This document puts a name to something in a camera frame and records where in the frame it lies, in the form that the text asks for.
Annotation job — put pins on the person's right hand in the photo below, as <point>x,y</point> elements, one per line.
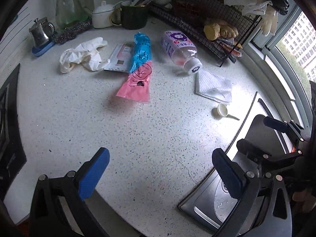
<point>307,200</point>

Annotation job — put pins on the glass carafe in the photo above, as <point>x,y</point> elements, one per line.
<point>69,13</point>

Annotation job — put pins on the blue saucer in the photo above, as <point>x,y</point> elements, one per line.
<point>37,52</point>

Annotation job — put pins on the steel wool scrubber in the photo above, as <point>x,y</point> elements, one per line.
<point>70,33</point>

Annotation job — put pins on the white ceramic sugar pot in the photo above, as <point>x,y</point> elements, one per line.
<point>101,15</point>

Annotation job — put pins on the black gas stove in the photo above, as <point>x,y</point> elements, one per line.
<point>13,156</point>

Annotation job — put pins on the blue pink plastic wrapper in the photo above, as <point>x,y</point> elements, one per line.
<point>137,85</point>

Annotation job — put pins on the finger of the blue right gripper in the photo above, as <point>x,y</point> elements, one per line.
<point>251,151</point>
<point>276,124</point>

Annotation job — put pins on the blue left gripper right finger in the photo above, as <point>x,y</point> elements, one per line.
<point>230,172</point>

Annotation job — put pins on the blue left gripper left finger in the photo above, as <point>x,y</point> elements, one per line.
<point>91,172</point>

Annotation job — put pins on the black wire rack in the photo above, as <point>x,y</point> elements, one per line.
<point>190,16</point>

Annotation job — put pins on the stainless steel sink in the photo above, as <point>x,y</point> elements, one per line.
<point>259,186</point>

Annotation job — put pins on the dark green utensil mug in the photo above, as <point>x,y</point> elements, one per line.
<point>129,17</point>

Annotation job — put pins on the small white card packet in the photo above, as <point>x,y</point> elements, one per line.
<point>120,59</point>

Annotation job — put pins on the white plastic measuring spoon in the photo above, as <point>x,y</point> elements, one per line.
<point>222,110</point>

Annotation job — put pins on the white paper towel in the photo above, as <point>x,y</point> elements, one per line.
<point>213,87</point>

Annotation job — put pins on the purple grape juice bottle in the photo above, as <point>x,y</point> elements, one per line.
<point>181,50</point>

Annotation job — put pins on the stainless steel teapot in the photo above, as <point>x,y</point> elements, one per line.
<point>41,32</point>

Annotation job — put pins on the ginger root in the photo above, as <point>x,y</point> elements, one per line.
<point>218,28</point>

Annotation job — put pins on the white rubber glove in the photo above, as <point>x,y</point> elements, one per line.
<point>85,54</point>

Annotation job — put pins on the white glove on rack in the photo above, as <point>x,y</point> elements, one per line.
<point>261,8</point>

